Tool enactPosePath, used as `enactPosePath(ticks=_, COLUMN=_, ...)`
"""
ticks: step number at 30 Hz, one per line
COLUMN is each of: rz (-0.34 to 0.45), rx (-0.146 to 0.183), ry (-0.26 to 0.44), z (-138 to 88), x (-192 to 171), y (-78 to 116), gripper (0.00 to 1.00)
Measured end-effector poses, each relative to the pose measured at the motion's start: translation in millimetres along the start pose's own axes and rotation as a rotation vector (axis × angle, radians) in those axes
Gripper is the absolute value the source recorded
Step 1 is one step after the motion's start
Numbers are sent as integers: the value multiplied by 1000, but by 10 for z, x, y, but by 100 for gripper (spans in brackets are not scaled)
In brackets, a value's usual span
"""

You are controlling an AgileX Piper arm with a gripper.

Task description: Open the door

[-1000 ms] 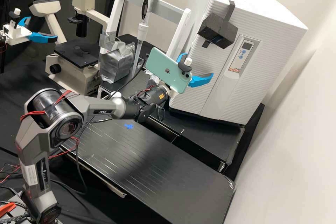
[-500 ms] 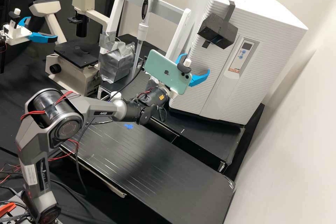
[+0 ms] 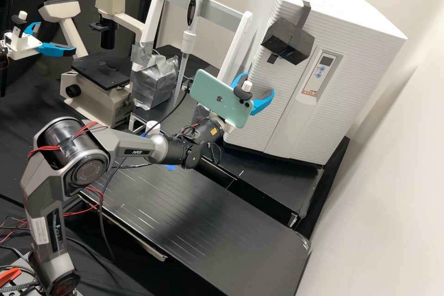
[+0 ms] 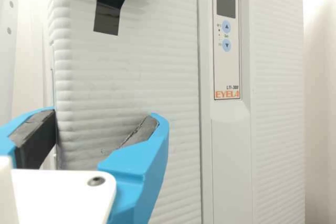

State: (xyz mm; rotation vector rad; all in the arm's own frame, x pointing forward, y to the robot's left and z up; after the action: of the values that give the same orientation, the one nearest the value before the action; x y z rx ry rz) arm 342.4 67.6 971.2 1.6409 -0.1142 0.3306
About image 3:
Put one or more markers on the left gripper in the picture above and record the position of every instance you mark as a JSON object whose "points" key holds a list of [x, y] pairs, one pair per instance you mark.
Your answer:
{"points": [[22, 46]]}

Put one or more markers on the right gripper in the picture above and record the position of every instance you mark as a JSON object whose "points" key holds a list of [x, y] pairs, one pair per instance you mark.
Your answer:
{"points": [[229, 126]]}

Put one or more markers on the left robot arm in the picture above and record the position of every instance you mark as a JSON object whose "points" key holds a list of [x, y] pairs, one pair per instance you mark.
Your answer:
{"points": [[2, 52]]}

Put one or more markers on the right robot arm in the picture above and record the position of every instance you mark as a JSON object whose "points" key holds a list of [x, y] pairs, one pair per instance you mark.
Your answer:
{"points": [[128, 145]]}

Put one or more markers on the incubator door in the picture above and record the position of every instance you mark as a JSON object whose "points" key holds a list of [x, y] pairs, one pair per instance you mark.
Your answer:
{"points": [[295, 126]]}

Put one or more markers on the left phone holder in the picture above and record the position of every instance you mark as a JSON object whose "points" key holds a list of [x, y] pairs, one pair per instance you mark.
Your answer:
{"points": [[20, 25]]}

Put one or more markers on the cream microscope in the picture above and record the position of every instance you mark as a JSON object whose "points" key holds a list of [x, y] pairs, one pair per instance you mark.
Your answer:
{"points": [[97, 101]]}

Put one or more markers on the white pipette stand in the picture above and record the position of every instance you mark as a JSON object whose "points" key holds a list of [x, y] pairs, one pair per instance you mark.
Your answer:
{"points": [[208, 6]]}

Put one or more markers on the pipette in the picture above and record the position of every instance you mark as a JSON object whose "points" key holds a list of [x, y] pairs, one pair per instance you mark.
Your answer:
{"points": [[192, 8]]}

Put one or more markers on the small bottle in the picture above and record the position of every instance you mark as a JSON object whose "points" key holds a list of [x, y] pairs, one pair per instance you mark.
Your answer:
{"points": [[153, 126]]}

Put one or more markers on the right wrist camera phone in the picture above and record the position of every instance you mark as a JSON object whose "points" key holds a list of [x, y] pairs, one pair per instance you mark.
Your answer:
{"points": [[218, 96]]}

